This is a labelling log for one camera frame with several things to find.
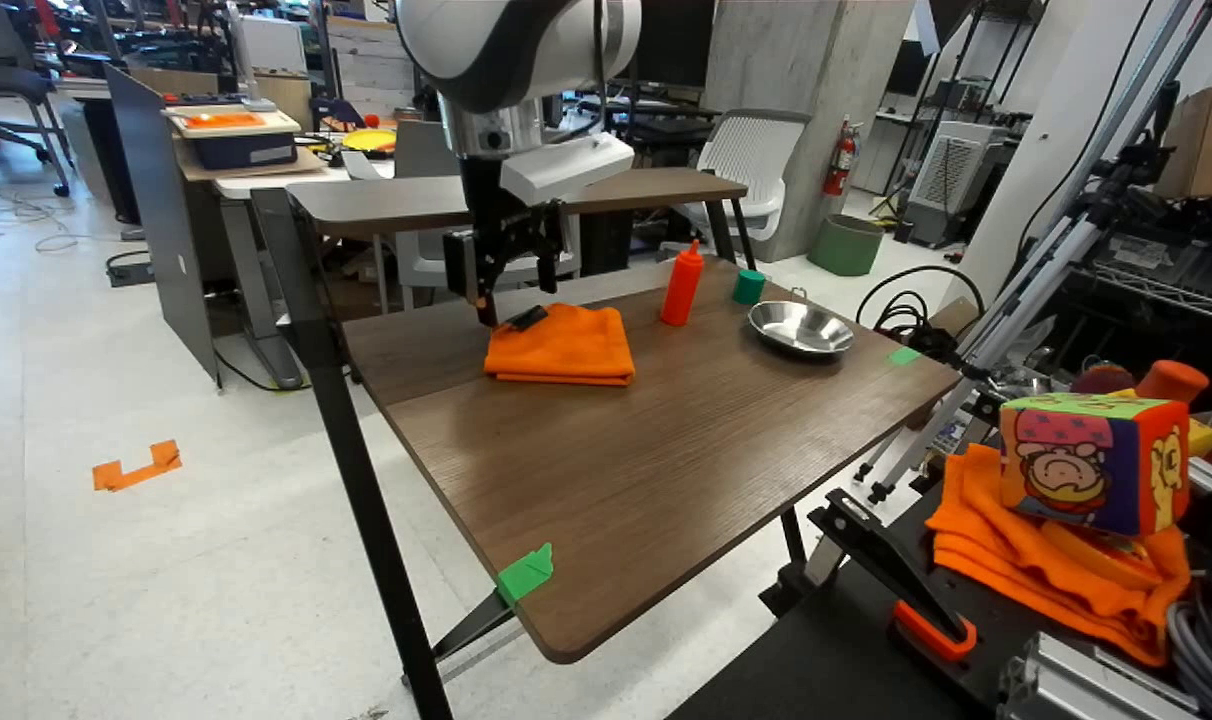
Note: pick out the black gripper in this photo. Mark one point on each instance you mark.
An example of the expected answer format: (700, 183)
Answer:
(507, 222)

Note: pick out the orange towel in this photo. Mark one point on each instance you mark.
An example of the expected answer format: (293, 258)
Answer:
(566, 345)

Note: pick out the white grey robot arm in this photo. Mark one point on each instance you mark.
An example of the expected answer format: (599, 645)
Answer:
(511, 54)

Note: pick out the brown background table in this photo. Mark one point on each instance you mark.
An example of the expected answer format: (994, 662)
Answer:
(407, 203)

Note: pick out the orange squeeze bottle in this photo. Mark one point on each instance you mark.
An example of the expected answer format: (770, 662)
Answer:
(682, 286)

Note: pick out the teal plastic cup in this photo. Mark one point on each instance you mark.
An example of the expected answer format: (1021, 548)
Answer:
(748, 286)

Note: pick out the black table leg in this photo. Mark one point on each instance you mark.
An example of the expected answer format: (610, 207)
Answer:
(350, 466)

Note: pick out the white chair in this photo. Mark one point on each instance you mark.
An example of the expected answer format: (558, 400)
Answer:
(748, 166)

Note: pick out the silver metal pan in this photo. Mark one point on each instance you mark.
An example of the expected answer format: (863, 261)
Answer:
(803, 326)

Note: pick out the green tape strip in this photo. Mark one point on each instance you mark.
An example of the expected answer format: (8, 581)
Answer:
(527, 574)
(905, 357)

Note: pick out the box with orange lid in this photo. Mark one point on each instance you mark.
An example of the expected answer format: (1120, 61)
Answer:
(234, 128)

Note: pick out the green bin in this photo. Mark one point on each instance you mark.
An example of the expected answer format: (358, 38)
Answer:
(846, 246)

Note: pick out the red fire extinguisher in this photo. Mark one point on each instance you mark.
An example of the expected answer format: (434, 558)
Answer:
(840, 160)

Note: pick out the black partition panel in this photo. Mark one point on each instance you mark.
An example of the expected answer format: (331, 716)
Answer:
(167, 212)

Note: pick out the orange floor marker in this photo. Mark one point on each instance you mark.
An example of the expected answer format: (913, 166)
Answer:
(132, 469)

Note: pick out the black office chair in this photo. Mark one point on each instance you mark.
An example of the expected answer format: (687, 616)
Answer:
(8, 81)

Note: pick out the silver tripod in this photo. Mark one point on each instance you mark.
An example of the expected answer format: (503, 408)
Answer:
(1069, 225)

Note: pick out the orange cloth stack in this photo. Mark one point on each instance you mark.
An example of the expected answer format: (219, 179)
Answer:
(1028, 566)

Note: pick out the colourful plush cube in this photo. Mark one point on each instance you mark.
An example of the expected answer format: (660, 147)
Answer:
(1090, 460)

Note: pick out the cardboard box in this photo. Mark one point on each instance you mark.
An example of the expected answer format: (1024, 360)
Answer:
(1204, 140)

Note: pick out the aluminium extrusion rail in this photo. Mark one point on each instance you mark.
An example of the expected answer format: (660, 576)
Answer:
(1090, 676)

